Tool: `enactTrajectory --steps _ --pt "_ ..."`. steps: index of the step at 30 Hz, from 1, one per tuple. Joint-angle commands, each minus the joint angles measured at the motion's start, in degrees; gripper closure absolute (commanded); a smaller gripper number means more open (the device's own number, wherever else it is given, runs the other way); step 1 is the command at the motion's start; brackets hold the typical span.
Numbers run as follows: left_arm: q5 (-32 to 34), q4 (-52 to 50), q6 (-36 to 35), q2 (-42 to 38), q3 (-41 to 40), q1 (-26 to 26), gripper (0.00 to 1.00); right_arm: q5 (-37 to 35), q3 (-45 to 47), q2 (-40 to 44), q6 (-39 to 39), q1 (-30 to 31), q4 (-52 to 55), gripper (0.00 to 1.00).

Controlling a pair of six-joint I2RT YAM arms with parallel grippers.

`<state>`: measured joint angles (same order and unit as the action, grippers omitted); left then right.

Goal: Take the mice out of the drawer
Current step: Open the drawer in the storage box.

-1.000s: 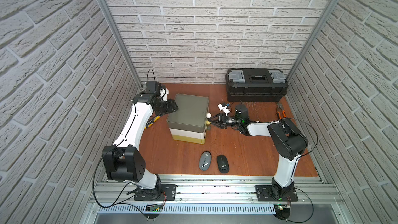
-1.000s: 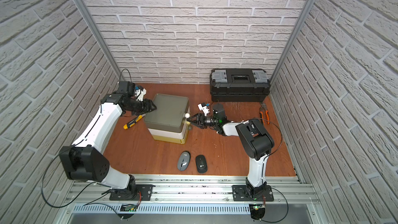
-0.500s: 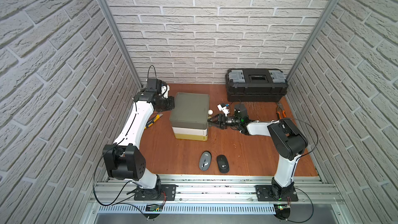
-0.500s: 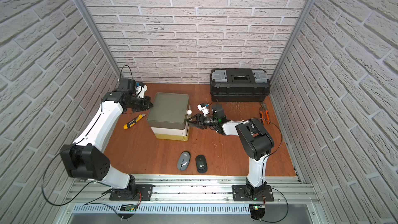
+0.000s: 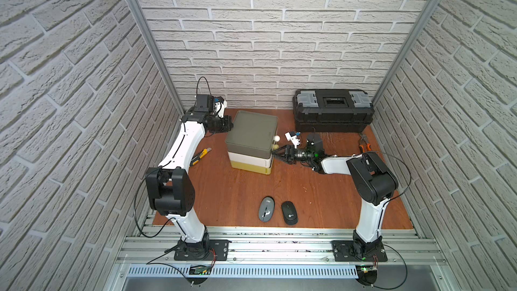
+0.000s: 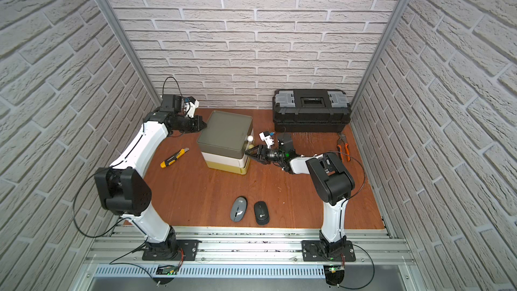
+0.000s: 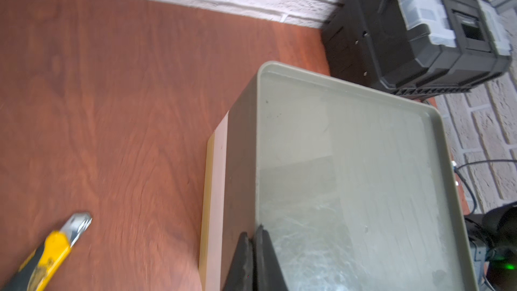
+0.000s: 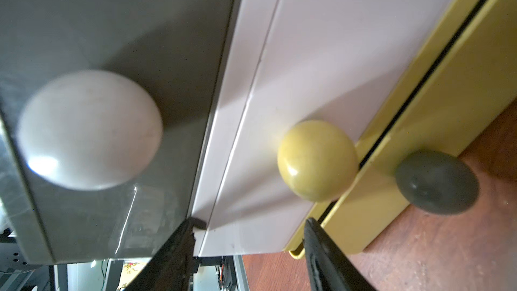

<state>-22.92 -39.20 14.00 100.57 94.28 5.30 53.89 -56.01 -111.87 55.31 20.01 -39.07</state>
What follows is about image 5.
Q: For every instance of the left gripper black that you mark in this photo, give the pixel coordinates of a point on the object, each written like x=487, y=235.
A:
x=223, y=123

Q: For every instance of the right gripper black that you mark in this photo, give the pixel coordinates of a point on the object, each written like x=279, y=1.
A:
x=289, y=157

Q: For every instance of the three-drawer storage box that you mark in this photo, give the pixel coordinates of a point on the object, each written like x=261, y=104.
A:
x=250, y=142

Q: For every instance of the grey computer mouse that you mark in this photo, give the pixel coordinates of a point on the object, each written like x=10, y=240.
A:
x=266, y=209

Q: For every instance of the black computer mouse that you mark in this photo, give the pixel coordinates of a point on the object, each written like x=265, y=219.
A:
x=289, y=212

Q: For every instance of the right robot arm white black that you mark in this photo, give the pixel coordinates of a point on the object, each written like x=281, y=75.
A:
x=374, y=181

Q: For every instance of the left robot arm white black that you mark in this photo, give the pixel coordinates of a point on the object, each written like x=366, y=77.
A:
x=170, y=190

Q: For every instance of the yellow utility knife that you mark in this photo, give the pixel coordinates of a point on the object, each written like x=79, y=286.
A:
x=199, y=156

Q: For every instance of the black plastic toolbox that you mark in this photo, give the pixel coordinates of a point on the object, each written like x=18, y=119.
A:
x=332, y=110

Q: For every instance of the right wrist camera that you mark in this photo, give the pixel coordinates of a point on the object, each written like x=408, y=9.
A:
x=293, y=137

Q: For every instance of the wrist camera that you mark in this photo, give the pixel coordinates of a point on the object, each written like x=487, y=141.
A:
x=219, y=106
x=293, y=137

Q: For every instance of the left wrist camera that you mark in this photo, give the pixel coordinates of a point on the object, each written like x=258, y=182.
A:
x=219, y=106

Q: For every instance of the orange handled pliers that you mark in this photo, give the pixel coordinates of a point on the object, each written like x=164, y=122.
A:
x=364, y=144

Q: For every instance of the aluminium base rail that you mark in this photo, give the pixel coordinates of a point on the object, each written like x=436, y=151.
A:
x=271, y=253

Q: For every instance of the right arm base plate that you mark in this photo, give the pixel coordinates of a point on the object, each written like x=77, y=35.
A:
x=357, y=250

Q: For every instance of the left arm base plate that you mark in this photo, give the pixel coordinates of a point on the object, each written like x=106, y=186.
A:
x=202, y=251

